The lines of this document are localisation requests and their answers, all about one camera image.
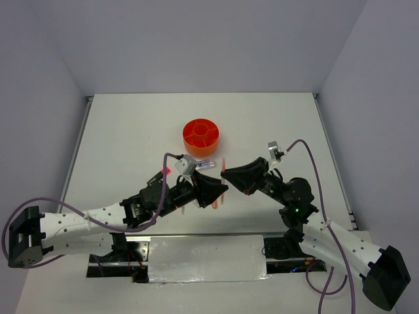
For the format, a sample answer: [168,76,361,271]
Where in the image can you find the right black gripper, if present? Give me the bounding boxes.
[221,156,289,205]

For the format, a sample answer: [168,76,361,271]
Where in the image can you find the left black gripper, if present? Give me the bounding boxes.
[157,169,228,217]

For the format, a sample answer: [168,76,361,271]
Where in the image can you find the orange thin highlighter pen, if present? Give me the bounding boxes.
[220,158,227,205]

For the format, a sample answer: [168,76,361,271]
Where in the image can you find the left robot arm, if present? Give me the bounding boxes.
[2,172,228,269]

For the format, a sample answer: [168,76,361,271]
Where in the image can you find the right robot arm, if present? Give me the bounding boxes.
[221,157,411,311]

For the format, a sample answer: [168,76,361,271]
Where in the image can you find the clear bottle blue cap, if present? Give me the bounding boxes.
[196,160,216,171]

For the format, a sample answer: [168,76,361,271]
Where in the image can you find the pink black highlighter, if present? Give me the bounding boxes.
[147,168,171,185]

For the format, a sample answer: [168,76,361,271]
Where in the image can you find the orange round compartment organizer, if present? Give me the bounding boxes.
[182,118,220,158]

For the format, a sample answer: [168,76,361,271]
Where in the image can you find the silver foil tape panel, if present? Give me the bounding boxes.
[148,235,268,283]

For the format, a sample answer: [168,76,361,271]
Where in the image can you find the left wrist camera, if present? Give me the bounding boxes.
[175,154,197,184]

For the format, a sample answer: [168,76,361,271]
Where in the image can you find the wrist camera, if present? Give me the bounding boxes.
[268,141,286,171]
[175,154,197,184]

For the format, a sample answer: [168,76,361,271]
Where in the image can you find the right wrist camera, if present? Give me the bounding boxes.
[268,141,286,171]

